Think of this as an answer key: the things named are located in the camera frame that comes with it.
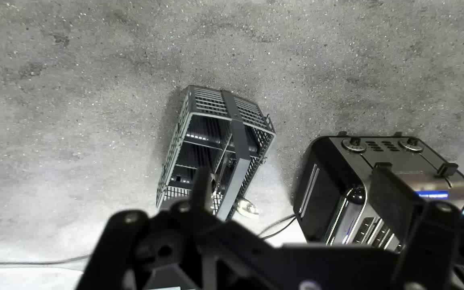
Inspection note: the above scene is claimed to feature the thin gray cable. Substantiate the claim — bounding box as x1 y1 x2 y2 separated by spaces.
257 212 302 241
0 252 94 269

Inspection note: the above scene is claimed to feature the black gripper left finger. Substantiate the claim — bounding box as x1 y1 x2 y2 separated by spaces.
76 209 154 290

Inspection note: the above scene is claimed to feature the black plastic crate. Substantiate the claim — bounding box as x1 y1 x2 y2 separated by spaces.
155 83 278 222

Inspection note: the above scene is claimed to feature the black and chrome four-slot toaster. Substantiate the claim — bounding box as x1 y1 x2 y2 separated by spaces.
292 130 464 254

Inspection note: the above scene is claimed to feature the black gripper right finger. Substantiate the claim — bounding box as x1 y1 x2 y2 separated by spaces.
370 164 463 290

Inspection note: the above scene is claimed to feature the white power plug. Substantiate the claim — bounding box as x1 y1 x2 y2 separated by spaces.
234 194 260 217

